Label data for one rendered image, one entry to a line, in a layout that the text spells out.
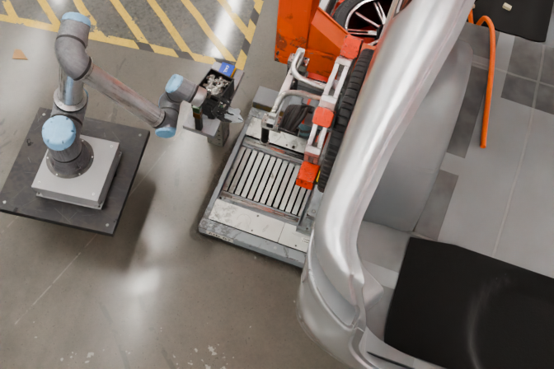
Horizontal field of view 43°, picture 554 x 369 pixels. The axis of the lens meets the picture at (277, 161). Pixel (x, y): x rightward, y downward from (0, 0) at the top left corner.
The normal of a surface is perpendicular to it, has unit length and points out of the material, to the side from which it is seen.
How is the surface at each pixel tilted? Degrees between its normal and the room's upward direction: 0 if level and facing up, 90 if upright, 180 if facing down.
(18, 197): 0
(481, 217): 21
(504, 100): 1
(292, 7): 90
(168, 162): 0
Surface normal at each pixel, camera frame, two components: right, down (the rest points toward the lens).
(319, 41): -0.33, 0.82
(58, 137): 0.04, -0.40
